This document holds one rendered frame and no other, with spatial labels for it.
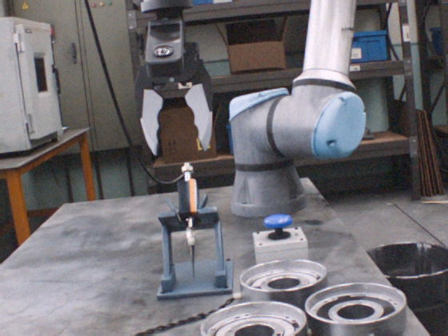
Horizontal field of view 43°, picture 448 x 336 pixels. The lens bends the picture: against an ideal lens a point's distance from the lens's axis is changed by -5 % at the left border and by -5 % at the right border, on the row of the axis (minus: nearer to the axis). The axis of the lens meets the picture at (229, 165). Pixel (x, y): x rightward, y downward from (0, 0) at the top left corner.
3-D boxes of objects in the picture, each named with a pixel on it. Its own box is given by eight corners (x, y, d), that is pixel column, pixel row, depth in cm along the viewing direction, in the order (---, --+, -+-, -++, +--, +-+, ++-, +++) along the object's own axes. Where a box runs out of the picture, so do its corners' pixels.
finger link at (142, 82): (165, 121, 83) (174, 59, 81) (163, 122, 81) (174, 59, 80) (132, 115, 83) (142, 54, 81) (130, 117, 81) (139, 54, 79)
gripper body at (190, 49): (204, 82, 88) (196, 1, 86) (200, 85, 79) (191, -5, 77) (153, 88, 88) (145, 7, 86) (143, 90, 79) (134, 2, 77)
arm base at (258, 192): (230, 202, 127) (225, 157, 126) (301, 194, 127) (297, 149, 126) (232, 221, 112) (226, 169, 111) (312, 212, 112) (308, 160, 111)
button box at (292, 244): (310, 271, 82) (307, 238, 81) (258, 278, 81) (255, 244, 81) (302, 253, 90) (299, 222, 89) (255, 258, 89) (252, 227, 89)
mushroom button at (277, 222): (296, 252, 83) (293, 218, 82) (267, 256, 83) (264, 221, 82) (292, 244, 87) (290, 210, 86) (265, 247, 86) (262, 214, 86)
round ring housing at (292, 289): (322, 284, 76) (319, 254, 76) (336, 317, 66) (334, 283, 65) (241, 294, 76) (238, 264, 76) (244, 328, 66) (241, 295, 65)
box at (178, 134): (228, 157, 413) (222, 102, 407) (157, 166, 409) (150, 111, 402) (222, 150, 453) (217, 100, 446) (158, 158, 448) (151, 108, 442)
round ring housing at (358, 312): (297, 325, 65) (294, 291, 64) (386, 309, 66) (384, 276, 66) (322, 369, 55) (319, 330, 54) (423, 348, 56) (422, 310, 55)
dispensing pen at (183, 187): (180, 274, 77) (174, 158, 84) (185, 282, 81) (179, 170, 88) (197, 273, 77) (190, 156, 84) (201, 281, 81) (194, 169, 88)
